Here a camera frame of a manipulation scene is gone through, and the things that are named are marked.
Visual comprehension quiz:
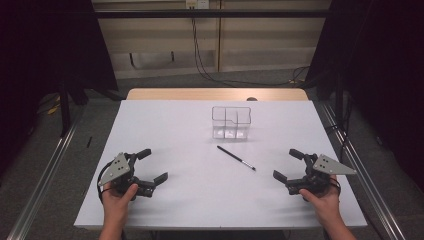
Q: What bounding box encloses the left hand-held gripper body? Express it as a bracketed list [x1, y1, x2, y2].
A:
[97, 151, 158, 202]

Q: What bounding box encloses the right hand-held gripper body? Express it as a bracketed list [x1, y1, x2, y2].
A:
[285, 152, 358, 202]

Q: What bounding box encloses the black makeup brush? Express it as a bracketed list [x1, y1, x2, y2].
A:
[216, 145, 257, 172]

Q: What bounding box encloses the clear plastic organizer box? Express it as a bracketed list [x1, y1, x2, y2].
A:
[211, 105, 252, 140]

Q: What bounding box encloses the person's left hand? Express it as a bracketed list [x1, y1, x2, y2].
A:
[100, 182, 140, 219]

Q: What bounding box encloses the person's right hand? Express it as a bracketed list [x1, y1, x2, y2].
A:
[298, 183, 342, 222]

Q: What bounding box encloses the white table mat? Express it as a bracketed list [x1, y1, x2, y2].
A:
[73, 99, 368, 231]

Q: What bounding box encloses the wooden table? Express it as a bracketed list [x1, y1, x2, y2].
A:
[125, 87, 310, 102]

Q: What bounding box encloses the black curtain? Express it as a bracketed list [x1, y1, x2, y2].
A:
[0, 0, 118, 178]
[304, 0, 424, 193]

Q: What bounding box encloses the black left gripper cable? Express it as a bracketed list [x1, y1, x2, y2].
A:
[96, 159, 115, 205]

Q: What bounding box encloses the aluminium floor rail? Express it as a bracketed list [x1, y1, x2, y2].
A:
[6, 108, 86, 240]
[318, 101, 408, 240]

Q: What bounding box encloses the black metal stand post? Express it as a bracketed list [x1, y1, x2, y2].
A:
[334, 71, 345, 116]
[58, 79, 72, 138]

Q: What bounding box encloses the black wall cable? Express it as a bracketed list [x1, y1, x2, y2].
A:
[190, 7, 311, 88]

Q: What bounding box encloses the black horizontal frame bar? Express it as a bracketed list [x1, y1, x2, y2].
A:
[94, 9, 332, 19]

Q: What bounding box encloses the white wall socket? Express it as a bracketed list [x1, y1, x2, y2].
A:
[185, 0, 210, 10]

